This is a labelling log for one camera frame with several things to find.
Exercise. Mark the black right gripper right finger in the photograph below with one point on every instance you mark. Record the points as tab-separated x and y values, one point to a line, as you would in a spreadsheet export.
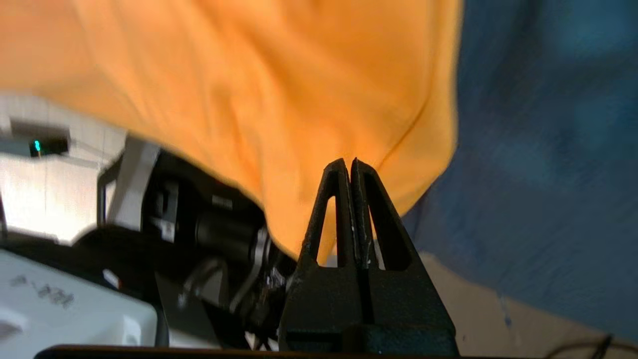
398	299

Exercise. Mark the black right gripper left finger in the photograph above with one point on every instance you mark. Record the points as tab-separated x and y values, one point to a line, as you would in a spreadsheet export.
324	299

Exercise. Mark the yellow t-shirt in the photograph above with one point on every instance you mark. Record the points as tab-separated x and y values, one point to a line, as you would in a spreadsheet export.
224	99

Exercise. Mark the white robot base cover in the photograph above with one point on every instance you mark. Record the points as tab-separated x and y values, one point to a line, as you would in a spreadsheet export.
75	309

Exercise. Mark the silver and black robot torso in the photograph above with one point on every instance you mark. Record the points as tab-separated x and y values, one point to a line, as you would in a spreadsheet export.
199	224

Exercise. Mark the dark blue bed sheet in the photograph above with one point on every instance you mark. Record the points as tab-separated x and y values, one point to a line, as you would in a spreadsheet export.
548	149

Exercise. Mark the grey box with green light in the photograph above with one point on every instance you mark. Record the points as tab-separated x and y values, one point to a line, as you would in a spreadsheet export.
45	144

